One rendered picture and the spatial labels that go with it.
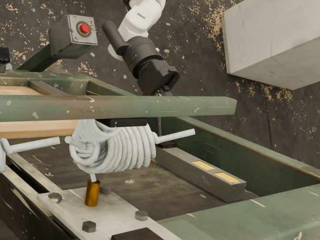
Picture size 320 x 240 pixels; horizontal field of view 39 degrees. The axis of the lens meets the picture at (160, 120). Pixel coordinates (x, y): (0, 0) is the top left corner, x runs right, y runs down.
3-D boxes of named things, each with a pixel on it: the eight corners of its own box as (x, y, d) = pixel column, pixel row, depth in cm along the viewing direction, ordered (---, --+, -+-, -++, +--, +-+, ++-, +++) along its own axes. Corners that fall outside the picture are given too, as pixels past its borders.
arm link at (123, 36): (144, 74, 124) (126, 46, 129) (163, 45, 117) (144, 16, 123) (109, 73, 116) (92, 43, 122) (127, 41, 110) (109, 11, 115)
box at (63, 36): (72, 33, 195) (94, 16, 182) (75, 60, 193) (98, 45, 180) (46, 31, 188) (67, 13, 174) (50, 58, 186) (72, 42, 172)
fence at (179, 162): (40, 92, 165) (42, 81, 164) (243, 199, 96) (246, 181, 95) (27, 91, 161) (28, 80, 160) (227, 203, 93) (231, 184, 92)
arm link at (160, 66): (190, 72, 111) (168, 39, 117) (160, 70, 105) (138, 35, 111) (165, 107, 119) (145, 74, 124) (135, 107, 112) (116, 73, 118)
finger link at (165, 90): (169, 108, 108) (157, 89, 111) (178, 108, 110) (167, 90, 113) (172, 104, 107) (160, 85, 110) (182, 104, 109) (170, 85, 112)
